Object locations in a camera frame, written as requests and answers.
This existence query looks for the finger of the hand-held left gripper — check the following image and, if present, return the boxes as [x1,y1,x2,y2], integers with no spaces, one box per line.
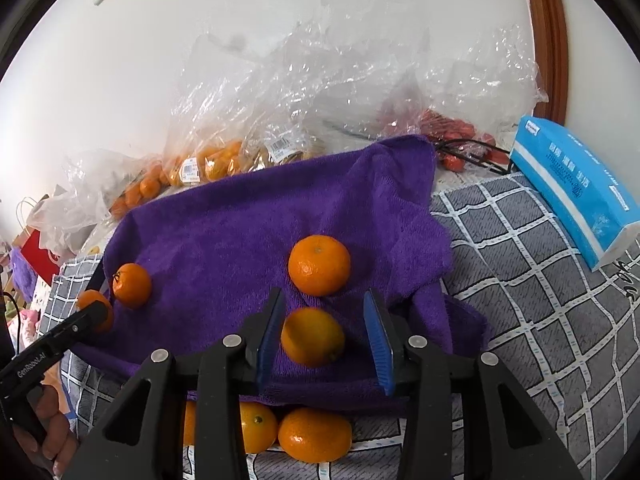
[50,304,114,354]

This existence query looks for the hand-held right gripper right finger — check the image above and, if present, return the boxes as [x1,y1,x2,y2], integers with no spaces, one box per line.
[362,289,583,480]

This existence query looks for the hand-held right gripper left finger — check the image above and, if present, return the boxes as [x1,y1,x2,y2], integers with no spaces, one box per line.
[60,287,287,480]

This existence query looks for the large mandarin orange with stem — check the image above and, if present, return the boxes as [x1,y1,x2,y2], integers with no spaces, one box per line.
[112,263,152,309]

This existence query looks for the person's left hand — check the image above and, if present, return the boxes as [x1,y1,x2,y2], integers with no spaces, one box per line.
[12,382,81,480]

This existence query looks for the pink and white clothes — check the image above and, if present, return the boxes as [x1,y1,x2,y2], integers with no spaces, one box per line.
[0,305,41,341]

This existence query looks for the purple fluffy cloth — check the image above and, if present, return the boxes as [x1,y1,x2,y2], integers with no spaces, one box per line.
[9,247,38,296]

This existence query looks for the red paper bag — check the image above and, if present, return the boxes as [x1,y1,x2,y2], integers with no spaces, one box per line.
[15,199,61,286]

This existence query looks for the white plastic bag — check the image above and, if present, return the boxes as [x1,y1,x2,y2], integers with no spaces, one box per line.
[27,187,108,256]

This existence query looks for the purple towel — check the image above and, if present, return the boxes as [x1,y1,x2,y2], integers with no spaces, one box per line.
[77,134,488,417]

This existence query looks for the clear bag of large oranges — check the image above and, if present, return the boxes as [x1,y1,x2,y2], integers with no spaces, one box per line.
[67,150,171,221]

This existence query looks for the grey checked star blanket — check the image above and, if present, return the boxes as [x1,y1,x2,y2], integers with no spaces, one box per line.
[52,167,640,480]

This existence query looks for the clear bag of small oranges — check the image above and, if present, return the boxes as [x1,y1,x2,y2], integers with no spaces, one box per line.
[162,35,261,188]

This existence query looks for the pile of red cherry tomatoes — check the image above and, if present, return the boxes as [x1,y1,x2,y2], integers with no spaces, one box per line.
[420,110,511,173]

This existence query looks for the blue tissue pack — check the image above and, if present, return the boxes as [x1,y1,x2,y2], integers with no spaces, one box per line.
[510,115,640,272]

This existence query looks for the clear bag of red tomatoes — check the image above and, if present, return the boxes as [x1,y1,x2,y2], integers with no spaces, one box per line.
[380,25,548,171]

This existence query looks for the black cable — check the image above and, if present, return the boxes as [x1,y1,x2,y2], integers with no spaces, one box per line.
[435,137,516,176]

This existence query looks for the brown wooden door frame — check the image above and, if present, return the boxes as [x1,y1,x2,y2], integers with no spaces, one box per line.
[517,0,571,128]

